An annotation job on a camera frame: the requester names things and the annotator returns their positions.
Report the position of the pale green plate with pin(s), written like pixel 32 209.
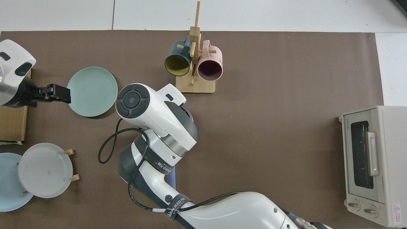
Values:
pixel 92 92

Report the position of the white plate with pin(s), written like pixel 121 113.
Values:
pixel 44 171

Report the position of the wooden plate rack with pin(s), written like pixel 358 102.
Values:
pixel 75 178

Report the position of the light blue plate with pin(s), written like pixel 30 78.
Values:
pixel 9 190

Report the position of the dark teal cup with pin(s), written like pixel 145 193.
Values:
pixel 176 65

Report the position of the wooden cup stand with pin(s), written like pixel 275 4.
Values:
pixel 195 86

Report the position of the pink cup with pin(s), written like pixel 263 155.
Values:
pixel 216 57

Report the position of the brown table cloth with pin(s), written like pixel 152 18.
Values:
pixel 254 143

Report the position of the pale toaster oven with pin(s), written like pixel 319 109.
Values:
pixel 391 159

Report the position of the dark grey device edge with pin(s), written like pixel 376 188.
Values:
pixel 402 4

